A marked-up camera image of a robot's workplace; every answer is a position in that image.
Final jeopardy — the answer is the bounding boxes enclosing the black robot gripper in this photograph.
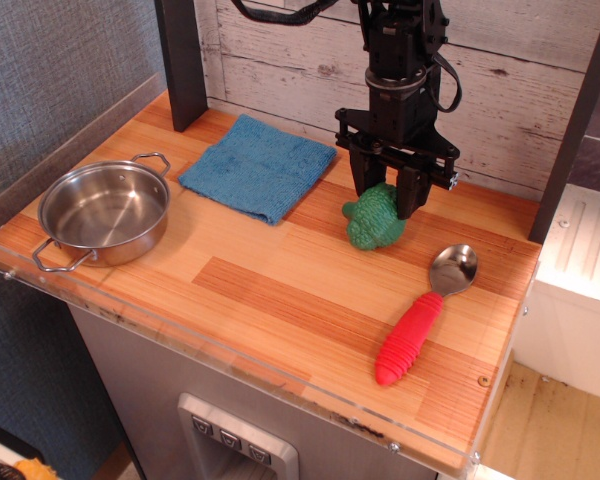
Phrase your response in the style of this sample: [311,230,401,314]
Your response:
[335,82,460,220]

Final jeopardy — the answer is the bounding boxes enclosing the green toy broccoli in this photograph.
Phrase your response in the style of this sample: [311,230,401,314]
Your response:
[342,183,407,251]

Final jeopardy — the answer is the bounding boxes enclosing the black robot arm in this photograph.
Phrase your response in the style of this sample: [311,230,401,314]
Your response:
[335,1,462,220]

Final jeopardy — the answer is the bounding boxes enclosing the stainless steel pot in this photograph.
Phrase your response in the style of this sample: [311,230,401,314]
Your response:
[32,152,171,273]

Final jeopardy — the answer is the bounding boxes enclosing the blue folded cloth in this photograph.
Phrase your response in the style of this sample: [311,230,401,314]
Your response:
[179,115,337,226]

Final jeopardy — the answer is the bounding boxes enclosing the grey toy fridge cabinet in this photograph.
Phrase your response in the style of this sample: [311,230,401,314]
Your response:
[70,306,438,479]

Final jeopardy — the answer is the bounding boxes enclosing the clear acrylic edge guard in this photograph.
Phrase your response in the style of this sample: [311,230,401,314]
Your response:
[0,231,539,479]

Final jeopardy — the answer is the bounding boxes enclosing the yellow object bottom left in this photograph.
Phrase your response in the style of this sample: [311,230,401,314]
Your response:
[14,459,58,480]

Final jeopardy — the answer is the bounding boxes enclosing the red handled metal spoon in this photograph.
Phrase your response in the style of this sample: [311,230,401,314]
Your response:
[374,244,478,386]

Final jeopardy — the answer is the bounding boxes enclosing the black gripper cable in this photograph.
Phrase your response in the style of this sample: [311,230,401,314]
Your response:
[432,52,463,113]

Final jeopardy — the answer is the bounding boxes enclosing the dark right wooden post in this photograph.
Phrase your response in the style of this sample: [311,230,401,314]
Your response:
[528,33,600,244]

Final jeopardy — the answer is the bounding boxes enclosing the dark wooden post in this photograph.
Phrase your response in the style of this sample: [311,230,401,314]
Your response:
[528,33,600,244]
[154,0,208,132]

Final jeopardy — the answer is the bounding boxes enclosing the dark left wooden post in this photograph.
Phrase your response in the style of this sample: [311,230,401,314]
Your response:
[154,0,208,132]

